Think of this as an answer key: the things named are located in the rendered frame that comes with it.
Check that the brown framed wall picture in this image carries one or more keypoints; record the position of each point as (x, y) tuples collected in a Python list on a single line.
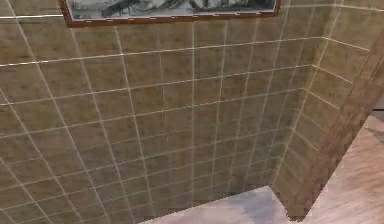
[(173, 9)]

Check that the brown wooden door frame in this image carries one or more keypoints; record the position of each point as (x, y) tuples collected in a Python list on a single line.
[(336, 140)]

